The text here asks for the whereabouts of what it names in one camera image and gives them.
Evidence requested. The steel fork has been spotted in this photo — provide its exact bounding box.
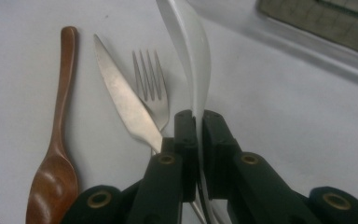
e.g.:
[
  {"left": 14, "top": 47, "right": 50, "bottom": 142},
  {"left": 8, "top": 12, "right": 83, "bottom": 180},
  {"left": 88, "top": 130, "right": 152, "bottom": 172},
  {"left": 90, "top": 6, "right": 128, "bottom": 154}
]
[{"left": 131, "top": 49, "right": 171, "bottom": 157}]

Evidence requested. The brown wooden spoon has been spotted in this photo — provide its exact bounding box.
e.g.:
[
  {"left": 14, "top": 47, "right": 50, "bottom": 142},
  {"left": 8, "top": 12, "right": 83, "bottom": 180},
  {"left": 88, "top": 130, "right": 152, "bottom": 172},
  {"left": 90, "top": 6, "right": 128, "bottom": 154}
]
[{"left": 25, "top": 25, "right": 80, "bottom": 224}]

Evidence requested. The steel table knife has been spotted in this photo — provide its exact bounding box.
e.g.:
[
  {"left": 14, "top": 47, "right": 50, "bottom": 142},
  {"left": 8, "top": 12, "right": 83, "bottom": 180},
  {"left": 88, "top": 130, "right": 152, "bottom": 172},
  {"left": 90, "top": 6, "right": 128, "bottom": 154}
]
[{"left": 92, "top": 33, "right": 164, "bottom": 154}]

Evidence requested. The white ceramic spoon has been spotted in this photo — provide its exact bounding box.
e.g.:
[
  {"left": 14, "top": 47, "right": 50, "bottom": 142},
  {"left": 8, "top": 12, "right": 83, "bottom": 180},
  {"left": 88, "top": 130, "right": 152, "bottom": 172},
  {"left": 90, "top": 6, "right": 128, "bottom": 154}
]
[{"left": 155, "top": 0, "right": 231, "bottom": 224}]

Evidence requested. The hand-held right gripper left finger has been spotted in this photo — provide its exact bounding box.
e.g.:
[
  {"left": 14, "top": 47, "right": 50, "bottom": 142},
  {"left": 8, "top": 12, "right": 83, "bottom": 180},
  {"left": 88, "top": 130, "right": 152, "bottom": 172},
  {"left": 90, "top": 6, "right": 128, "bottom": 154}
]
[{"left": 125, "top": 109, "right": 199, "bottom": 224}]

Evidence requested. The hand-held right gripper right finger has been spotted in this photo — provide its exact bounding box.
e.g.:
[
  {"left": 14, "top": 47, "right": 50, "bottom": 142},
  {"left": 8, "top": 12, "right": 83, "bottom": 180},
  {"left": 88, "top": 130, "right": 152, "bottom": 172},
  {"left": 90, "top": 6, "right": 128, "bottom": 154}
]
[{"left": 202, "top": 109, "right": 324, "bottom": 224}]

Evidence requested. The clear plastic bin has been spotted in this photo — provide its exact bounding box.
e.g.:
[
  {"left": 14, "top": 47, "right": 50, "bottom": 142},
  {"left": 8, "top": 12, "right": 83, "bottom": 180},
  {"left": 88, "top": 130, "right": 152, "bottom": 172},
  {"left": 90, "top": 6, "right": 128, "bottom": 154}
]
[{"left": 256, "top": 0, "right": 358, "bottom": 60}]

